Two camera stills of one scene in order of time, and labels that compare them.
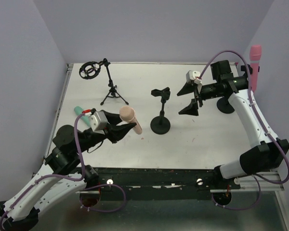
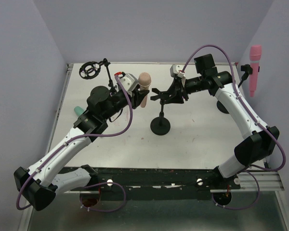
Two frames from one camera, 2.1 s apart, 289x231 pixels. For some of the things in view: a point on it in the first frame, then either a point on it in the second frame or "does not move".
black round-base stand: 161,124 does not move
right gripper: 197,95 -> 177,90
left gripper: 108,133 -> 137,98
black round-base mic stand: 224,105 does not move
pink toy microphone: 255,53 does not move
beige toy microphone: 127,114 -> 144,81
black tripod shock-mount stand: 91,70 does not move
